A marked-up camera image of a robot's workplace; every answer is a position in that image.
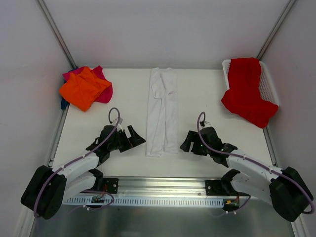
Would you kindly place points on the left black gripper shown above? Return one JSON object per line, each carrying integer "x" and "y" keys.
{"x": 126, "y": 141}

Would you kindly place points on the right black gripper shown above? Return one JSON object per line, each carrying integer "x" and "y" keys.
{"x": 196, "y": 144}

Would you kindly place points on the white t shirt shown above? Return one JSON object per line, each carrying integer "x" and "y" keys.
{"x": 162, "y": 113}

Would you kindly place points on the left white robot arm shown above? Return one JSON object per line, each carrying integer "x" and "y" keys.
{"x": 49, "y": 188}

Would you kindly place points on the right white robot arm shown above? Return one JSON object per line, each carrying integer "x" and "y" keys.
{"x": 283, "y": 189}

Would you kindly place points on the pink t shirt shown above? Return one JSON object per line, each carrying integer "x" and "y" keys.
{"x": 106, "y": 94}

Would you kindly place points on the red t shirt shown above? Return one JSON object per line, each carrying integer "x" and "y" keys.
{"x": 243, "y": 96}

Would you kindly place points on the orange t shirt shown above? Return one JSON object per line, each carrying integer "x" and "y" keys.
{"x": 81, "y": 90}

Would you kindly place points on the blue t shirt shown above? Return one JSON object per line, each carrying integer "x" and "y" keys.
{"x": 64, "y": 104}

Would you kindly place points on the white plastic basket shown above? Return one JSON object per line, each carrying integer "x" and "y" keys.
{"x": 266, "y": 86}

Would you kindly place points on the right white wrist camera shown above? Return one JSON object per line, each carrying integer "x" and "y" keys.
{"x": 204, "y": 124}

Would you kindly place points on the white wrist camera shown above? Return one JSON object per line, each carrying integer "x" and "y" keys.
{"x": 117, "y": 121}
{"x": 204, "y": 124}

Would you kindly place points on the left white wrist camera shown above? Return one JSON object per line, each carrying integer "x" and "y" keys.
{"x": 117, "y": 121}

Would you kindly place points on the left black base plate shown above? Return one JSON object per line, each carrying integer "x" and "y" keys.
{"x": 111, "y": 185}

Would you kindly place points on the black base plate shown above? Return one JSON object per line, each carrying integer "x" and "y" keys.
{"x": 221, "y": 188}
{"x": 111, "y": 185}

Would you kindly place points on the aluminium mounting rail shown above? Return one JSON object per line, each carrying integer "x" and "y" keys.
{"x": 165, "y": 187}

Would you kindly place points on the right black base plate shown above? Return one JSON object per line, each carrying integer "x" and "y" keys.
{"x": 221, "y": 188}

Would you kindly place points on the white slotted cable duct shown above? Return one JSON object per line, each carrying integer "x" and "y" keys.
{"x": 146, "y": 201}

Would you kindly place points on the left aluminium corner post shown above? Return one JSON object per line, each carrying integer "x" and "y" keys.
{"x": 55, "y": 30}

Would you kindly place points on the aluminium corner post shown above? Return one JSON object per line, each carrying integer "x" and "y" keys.
{"x": 276, "y": 27}
{"x": 55, "y": 30}

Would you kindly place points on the right aluminium corner post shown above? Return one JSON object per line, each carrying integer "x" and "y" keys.
{"x": 276, "y": 27}

